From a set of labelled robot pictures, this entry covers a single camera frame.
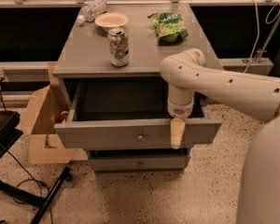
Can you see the crumpled soda can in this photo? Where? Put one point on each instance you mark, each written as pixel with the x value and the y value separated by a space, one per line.
pixel 119 49

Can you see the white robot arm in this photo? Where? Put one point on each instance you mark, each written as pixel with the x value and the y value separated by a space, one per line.
pixel 254 95

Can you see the beige paper bowl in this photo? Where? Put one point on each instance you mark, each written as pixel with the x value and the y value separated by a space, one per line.
pixel 110 20

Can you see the grey drawer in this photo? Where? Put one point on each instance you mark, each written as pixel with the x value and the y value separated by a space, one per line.
pixel 118 113
pixel 139 163

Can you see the black stand frame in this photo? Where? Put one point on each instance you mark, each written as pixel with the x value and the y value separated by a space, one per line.
pixel 9 134

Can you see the grey drawer cabinet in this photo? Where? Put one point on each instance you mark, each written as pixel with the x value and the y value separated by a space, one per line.
pixel 86 56

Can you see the grey top drawer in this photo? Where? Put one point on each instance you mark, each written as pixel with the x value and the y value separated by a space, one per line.
pixel 118 113

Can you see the metal railing post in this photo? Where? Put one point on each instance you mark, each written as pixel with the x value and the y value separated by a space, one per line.
pixel 255 56

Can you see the cardboard box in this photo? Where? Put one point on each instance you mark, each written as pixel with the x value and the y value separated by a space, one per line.
pixel 38 120

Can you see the grey bottom drawer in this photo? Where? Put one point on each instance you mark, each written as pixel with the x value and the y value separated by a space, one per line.
pixel 139 163

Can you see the clear plastic water bottle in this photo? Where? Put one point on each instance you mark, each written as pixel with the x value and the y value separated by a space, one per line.
pixel 91 11

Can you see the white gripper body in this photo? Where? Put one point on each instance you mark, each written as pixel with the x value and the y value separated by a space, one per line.
pixel 179 110

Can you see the green chip bag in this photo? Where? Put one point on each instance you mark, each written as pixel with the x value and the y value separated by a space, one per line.
pixel 170 27

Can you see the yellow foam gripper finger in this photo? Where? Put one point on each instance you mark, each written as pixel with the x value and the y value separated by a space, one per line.
pixel 177 127

